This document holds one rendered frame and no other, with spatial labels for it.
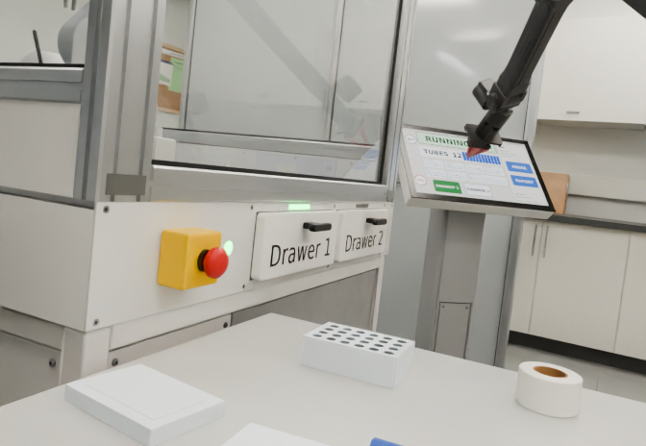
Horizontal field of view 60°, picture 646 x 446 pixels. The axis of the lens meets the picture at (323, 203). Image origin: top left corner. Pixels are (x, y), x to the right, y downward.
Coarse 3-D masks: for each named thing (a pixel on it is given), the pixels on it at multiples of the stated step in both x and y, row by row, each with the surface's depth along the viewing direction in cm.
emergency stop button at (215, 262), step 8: (216, 248) 70; (208, 256) 69; (216, 256) 69; (224, 256) 70; (208, 264) 69; (216, 264) 69; (224, 264) 71; (208, 272) 69; (216, 272) 70; (224, 272) 71
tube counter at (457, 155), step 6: (456, 150) 185; (456, 156) 183; (462, 156) 184; (474, 156) 186; (480, 156) 187; (486, 156) 188; (492, 156) 189; (498, 156) 189; (480, 162) 185; (486, 162) 186; (492, 162) 187; (498, 162) 187
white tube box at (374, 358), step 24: (312, 336) 70; (336, 336) 72; (360, 336) 72; (384, 336) 73; (312, 360) 69; (336, 360) 68; (360, 360) 67; (384, 360) 65; (408, 360) 70; (384, 384) 65
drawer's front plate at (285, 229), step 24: (264, 216) 89; (288, 216) 96; (312, 216) 104; (336, 216) 114; (264, 240) 90; (288, 240) 97; (312, 240) 105; (264, 264) 90; (288, 264) 98; (312, 264) 107
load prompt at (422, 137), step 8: (416, 136) 183; (424, 136) 185; (432, 136) 186; (440, 136) 187; (448, 136) 188; (432, 144) 183; (440, 144) 185; (448, 144) 186; (456, 144) 187; (464, 144) 188; (488, 152) 189; (496, 152) 190
